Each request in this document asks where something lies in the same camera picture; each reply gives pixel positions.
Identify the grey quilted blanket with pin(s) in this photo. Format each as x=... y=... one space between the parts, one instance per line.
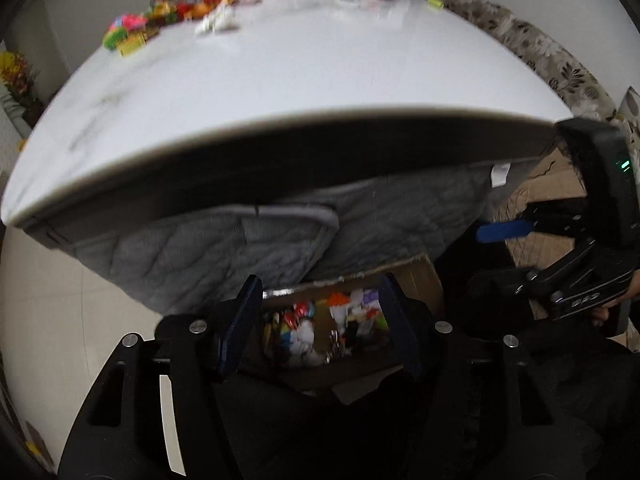
x=210 y=260

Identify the person's dark trousers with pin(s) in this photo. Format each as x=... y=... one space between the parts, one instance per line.
x=575 y=385

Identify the heap of mixed small toys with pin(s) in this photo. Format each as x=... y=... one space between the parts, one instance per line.
x=310 y=332

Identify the yellow flower plant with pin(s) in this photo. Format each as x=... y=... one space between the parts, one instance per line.
x=17 y=77

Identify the floral patterned sofa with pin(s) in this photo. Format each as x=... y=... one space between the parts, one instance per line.
x=540 y=50

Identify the person's right hand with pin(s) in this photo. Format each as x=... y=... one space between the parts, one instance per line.
x=599 y=317

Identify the cardboard box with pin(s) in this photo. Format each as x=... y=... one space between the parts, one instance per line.
x=420 y=280

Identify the colourful toy blocks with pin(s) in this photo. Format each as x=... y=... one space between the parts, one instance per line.
x=127 y=35

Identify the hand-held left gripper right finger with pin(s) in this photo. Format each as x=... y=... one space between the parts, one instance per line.
x=400 y=330

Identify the crumpled white tissue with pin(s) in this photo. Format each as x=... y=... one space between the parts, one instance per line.
x=216 y=20

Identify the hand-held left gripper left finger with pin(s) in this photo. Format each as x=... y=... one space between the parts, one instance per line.
x=240 y=327

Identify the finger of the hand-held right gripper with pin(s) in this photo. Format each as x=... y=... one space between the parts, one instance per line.
x=575 y=275
x=502 y=231

